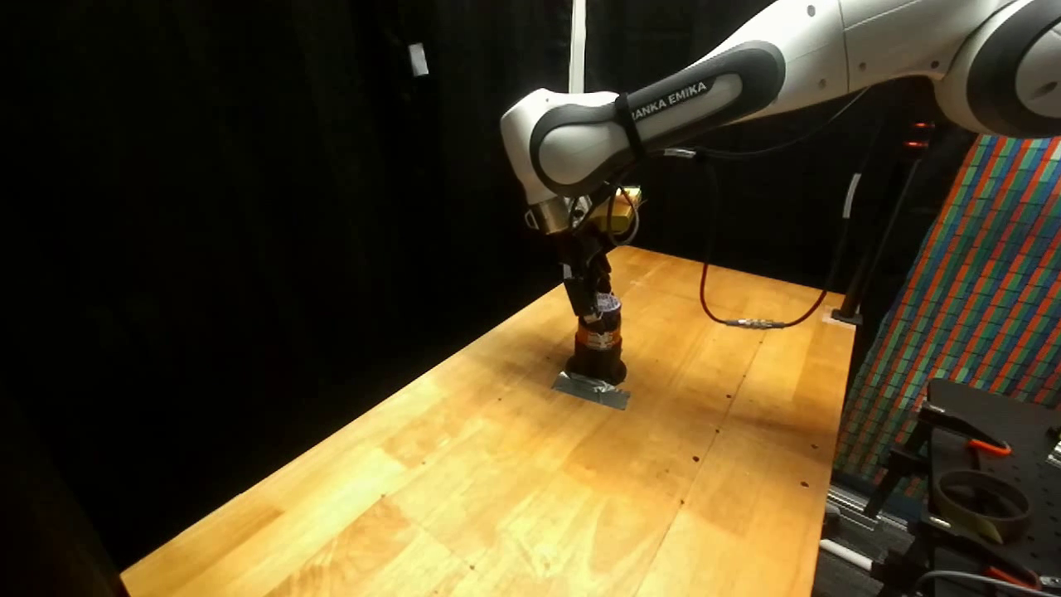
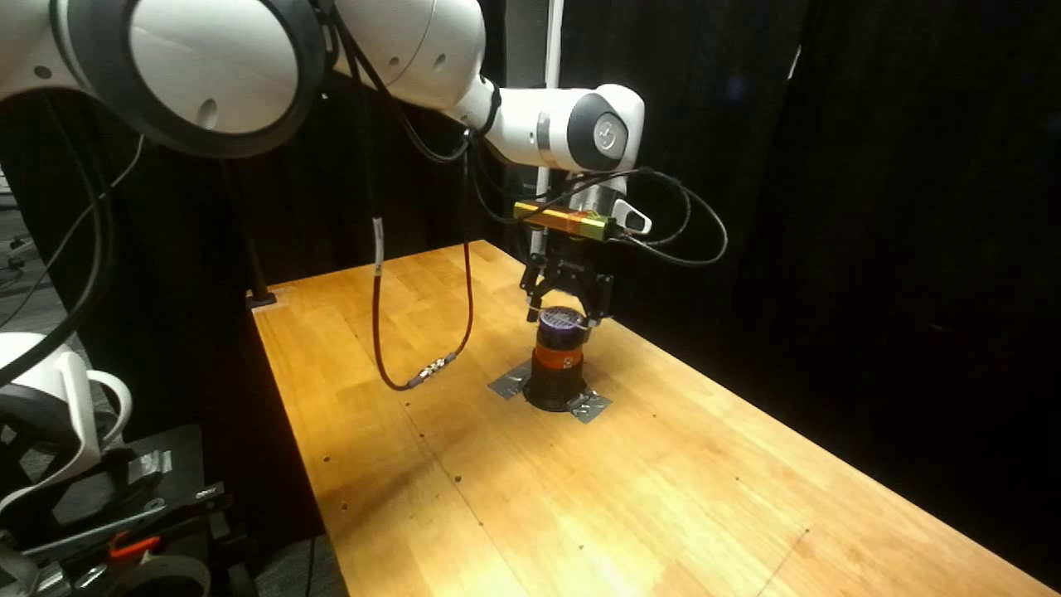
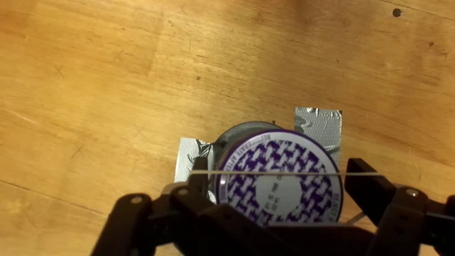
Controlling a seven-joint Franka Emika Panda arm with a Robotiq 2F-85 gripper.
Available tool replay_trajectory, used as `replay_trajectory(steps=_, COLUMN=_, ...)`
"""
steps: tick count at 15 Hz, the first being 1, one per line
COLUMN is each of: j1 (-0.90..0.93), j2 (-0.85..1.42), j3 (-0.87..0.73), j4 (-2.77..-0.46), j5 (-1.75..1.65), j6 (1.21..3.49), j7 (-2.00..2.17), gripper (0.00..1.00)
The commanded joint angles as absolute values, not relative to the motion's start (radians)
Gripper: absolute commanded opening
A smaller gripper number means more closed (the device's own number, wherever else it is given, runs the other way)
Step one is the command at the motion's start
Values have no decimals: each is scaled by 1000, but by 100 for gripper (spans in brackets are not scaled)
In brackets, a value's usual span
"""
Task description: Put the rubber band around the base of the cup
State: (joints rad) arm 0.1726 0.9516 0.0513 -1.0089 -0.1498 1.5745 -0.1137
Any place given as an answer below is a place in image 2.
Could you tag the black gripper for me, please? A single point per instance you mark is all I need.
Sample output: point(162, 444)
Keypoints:
point(568, 252)

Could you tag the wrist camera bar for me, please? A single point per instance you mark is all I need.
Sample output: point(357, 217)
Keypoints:
point(566, 222)

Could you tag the black cup with orange band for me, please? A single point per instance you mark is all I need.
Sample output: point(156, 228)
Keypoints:
point(556, 376)

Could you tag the thin metal pole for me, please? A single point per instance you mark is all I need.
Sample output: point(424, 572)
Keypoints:
point(250, 237)

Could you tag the black equipment pile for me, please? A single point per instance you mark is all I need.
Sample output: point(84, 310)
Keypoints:
point(110, 520)

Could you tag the white rounded device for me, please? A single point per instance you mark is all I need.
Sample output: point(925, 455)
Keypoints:
point(66, 401)

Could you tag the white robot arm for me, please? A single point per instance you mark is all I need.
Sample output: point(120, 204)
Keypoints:
point(220, 62)

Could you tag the grey table clamp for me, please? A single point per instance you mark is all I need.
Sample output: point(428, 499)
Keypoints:
point(260, 298)

